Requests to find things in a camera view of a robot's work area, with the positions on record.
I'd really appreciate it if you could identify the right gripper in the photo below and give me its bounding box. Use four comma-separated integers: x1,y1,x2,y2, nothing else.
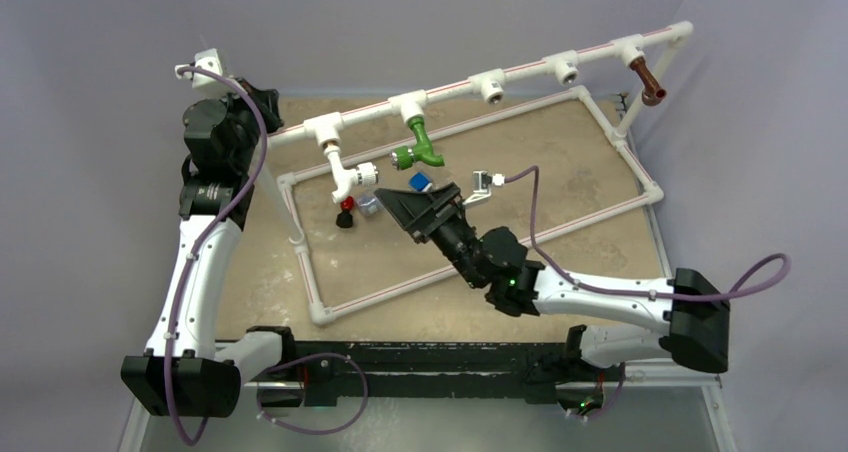
373,184,485,289

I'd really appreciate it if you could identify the white water faucet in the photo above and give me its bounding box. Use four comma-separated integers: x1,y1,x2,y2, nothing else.
322,141,379,204

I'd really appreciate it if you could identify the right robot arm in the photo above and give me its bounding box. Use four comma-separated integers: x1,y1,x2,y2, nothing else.
375,183,730,379

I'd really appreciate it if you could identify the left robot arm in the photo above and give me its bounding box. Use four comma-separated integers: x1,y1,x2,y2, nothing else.
120,78,298,418

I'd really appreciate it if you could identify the green water faucet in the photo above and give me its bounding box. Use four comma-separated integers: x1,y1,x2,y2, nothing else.
390,116,445,170

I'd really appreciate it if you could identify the brown water faucet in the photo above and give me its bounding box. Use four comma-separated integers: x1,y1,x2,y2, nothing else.
628,56,667,107

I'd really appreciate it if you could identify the black faucet red knob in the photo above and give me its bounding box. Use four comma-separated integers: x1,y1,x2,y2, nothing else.
335,196,355,229

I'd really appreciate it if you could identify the white faucet blue handle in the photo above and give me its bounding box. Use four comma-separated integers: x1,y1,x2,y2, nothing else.
408,172,434,192

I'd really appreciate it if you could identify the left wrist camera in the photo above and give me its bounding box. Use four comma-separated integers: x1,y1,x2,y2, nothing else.
174,48,229,98

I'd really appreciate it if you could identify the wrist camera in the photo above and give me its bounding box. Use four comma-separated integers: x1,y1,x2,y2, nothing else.
463,170,506,208
174,48,229,98

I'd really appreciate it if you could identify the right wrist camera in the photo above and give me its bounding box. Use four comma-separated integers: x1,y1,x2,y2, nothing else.
463,170,506,208

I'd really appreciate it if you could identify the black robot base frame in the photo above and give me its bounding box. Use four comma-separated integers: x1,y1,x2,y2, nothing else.
253,340,623,408

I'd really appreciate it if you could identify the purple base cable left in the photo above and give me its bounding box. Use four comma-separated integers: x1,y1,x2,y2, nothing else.
256,352,370,437

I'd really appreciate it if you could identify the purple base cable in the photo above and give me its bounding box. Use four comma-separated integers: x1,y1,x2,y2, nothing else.
256,352,370,437
566,361,628,424

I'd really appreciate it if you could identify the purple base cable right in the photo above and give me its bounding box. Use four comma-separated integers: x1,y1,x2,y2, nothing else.
566,361,628,424

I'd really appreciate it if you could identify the white pipe frame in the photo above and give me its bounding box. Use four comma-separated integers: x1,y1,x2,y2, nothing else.
254,20,695,328

